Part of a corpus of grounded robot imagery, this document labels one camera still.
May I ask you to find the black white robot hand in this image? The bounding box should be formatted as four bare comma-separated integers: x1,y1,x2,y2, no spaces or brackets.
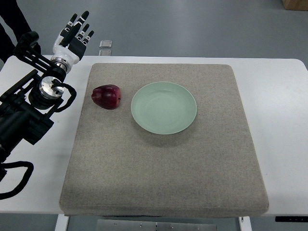
51,11,94,67

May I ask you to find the red apple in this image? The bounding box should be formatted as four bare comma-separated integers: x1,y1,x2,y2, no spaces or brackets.
91,84,122,110

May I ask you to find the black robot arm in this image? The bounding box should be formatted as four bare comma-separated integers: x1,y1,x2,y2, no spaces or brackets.
0,31,77,162

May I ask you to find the pale green plate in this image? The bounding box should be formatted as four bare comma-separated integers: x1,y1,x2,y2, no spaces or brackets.
131,81,197,135

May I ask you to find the lower floor outlet cover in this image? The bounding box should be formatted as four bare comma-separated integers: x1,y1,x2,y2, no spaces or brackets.
99,49,112,56

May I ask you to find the floor outlet cover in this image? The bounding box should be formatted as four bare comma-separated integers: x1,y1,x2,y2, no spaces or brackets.
99,40,112,48
99,49,112,56

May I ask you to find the upper floor outlet cover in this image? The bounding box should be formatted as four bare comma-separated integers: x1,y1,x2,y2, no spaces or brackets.
99,40,112,48

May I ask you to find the beige fabric cushion mat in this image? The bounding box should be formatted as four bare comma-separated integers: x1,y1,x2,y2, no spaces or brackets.
59,63,269,218

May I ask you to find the cardboard box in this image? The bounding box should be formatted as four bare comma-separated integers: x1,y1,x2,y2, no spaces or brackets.
282,0,308,11

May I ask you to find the black table control panel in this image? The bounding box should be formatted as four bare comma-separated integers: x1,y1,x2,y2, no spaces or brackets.
275,216,308,223

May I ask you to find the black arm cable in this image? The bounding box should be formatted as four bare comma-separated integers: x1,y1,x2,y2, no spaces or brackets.
0,161,34,200

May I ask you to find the metal base plate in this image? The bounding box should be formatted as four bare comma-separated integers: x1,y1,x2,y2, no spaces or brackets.
96,219,217,231

